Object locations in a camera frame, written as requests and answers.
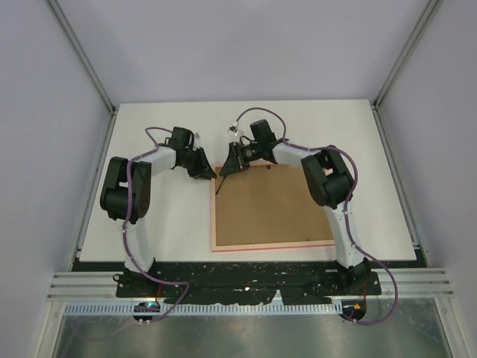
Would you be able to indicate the brown frame backing board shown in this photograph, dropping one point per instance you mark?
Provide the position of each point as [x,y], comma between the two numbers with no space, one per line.
[272,205]

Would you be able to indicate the slotted cable duct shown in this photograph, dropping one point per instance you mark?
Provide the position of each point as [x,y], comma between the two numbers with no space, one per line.
[137,308]

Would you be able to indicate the left aluminium frame post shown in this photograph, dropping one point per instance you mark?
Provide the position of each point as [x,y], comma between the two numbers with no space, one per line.
[73,40]

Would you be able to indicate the pink picture frame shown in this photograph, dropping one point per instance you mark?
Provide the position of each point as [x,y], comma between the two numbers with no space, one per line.
[214,212]

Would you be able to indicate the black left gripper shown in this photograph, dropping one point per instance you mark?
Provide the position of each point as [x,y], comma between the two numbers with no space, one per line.
[203,168]

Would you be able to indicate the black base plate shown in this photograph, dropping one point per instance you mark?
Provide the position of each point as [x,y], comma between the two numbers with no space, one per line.
[245,283]

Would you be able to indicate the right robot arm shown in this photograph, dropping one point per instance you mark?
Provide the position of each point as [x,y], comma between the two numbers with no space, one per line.
[330,185]

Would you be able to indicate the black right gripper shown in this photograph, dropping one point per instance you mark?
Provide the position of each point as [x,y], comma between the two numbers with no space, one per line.
[231,165]

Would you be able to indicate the red handled screwdriver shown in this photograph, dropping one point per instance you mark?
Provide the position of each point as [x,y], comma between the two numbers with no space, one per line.
[220,185]

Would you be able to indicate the right aluminium frame post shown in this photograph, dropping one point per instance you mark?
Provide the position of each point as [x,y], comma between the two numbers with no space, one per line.
[416,34]

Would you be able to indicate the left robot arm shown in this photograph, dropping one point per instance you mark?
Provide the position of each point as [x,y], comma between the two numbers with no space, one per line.
[126,195]

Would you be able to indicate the aluminium frame post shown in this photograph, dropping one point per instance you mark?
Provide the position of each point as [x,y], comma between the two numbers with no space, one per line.
[416,34]
[73,40]

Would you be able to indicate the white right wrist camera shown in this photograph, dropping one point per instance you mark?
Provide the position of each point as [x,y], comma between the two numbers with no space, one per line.
[234,132]

